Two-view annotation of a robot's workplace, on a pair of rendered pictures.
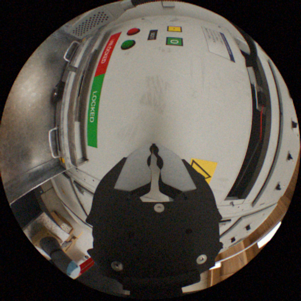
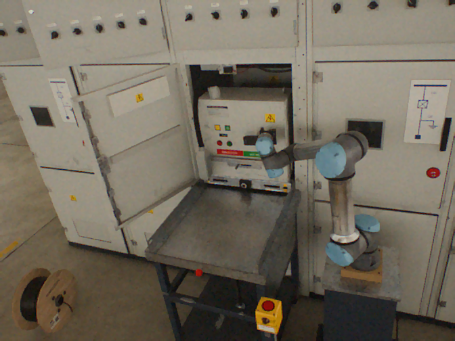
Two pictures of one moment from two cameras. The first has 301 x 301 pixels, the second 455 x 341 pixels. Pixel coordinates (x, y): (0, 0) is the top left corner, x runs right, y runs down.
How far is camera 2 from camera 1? 1.91 m
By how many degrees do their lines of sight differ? 43
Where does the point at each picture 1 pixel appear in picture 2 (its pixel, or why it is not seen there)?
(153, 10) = (183, 135)
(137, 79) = not seen: hidden behind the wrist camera
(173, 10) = (182, 124)
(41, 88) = (237, 197)
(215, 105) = (248, 117)
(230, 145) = (258, 109)
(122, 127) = not seen: hidden behind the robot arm
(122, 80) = not seen: hidden behind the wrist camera
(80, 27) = (208, 170)
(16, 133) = (255, 209)
